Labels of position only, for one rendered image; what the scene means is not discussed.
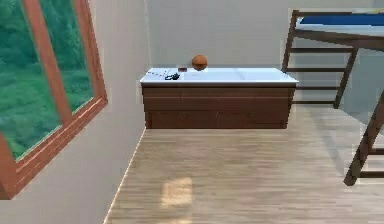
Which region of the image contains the brown white-topped chest of drawers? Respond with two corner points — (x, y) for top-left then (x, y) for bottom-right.
(139, 67), (300, 130)

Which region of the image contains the orange ball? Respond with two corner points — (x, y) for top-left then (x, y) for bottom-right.
(191, 54), (209, 71)

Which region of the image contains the brown framed window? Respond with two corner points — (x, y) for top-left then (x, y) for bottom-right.
(0, 0), (109, 201)

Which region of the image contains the brown loft bed blue mattress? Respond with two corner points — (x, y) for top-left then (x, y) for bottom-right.
(281, 7), (384, 187)

